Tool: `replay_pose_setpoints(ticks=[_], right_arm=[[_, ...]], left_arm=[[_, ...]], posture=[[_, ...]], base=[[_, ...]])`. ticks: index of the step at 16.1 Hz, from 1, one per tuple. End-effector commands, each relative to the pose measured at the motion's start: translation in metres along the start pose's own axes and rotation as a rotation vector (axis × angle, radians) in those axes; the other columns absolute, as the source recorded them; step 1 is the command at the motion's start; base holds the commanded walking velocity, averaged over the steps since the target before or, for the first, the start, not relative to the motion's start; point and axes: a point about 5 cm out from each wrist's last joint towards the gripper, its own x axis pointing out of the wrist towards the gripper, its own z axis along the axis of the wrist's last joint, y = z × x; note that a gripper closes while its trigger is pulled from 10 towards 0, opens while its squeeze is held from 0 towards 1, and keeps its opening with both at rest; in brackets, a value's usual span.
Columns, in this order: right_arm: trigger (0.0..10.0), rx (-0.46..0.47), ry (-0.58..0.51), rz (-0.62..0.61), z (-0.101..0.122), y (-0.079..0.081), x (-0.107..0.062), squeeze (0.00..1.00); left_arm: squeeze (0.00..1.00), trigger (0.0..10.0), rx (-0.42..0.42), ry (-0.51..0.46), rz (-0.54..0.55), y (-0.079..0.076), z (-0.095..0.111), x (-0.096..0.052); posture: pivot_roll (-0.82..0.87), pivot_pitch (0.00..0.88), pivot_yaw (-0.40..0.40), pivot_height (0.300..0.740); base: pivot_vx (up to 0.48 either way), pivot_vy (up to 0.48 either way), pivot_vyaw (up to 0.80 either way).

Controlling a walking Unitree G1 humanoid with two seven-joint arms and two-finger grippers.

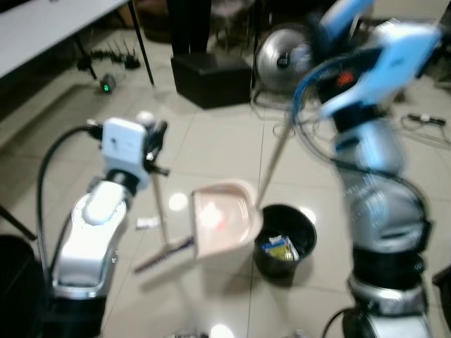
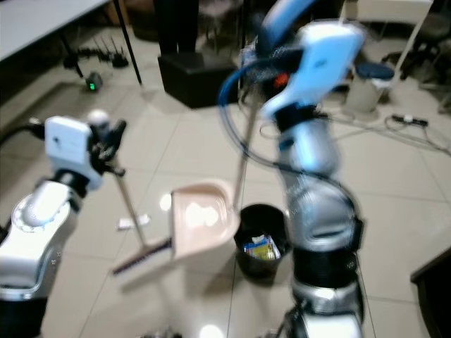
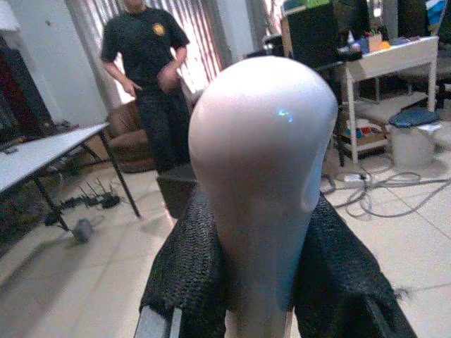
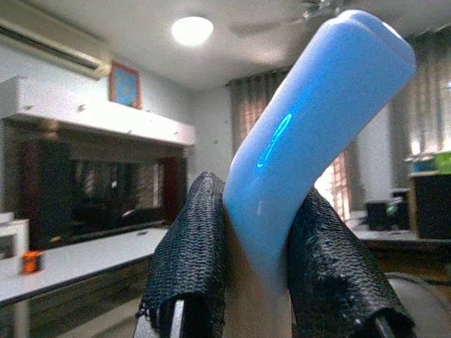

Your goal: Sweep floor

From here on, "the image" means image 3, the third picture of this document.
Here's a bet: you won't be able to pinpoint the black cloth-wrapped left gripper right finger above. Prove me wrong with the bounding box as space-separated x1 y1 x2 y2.
290 194 419 338

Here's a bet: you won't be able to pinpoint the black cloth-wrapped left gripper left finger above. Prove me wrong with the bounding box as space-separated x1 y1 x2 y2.
135 187 230 338

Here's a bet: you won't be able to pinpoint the white rounded broom handle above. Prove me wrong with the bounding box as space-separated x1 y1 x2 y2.
187 54 339 338

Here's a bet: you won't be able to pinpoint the black box on floor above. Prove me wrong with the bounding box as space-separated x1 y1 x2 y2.
156 165 199 220

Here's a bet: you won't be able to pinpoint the grey small device on floor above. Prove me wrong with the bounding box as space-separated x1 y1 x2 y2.
72 217 95 244

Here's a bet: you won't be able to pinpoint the white power strip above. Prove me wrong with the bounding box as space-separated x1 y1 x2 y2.
342 171 372 183

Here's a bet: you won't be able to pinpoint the black wifi router with antennas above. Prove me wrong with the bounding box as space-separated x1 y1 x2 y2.
58 177 121 211

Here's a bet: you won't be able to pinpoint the brown armchair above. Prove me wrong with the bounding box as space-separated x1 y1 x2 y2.
106 101 157 174

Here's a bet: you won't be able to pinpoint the white plastic bucket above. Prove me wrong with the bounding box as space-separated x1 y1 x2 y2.
389 122 435 169

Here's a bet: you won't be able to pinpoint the blue folded cloth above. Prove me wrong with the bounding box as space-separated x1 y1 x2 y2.
388 108 441 129

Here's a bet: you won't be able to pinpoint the white folding table black legs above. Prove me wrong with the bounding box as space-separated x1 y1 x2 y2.
0 121 142 232

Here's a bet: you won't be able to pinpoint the person in black shirt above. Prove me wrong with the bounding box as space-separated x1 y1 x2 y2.
100 0 192 174

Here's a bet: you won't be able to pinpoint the white wooden desk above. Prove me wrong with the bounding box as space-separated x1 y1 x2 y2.
342 35 440 165

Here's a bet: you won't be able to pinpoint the orange box on desk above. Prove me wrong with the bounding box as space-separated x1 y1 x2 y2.
367 34 384 53

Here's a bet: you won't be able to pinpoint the striped curtain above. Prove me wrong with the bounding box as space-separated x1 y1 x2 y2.
82 0 224 106

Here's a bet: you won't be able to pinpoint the black cabinet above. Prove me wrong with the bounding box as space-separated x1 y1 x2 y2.
287 1 348 68

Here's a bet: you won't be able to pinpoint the grey cable on floor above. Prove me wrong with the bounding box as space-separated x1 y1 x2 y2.
319 168 451 220

